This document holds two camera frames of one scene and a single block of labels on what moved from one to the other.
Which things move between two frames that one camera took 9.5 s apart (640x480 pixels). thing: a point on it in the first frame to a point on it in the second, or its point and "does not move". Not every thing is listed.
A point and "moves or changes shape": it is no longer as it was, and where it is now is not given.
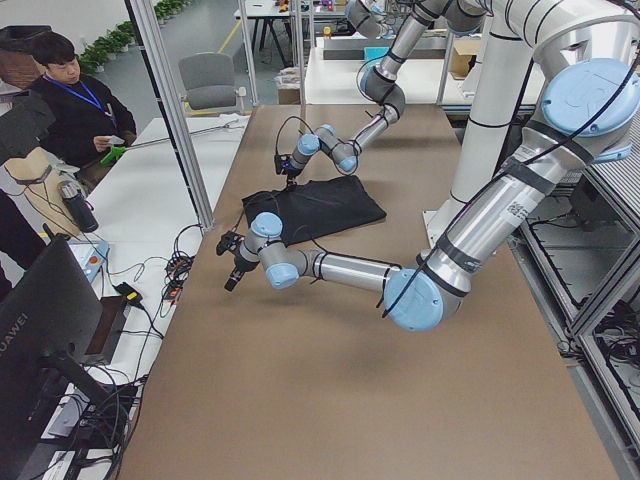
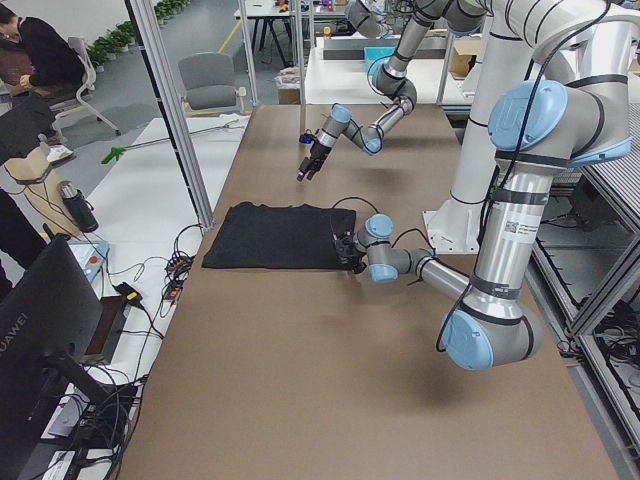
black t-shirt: x=316 y=203 moves or changes shape
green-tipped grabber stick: x=112 y=156 does not move
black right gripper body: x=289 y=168 to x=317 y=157
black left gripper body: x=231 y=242 to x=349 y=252
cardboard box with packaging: x=462 y=56 does not move
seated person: x=91 y=116 to x=36 y=58
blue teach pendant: x=90 y=255 does not move
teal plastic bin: x=371 y=52 does not move
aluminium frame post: x=202 y=214 does not move
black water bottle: x=78 y=207 does not move
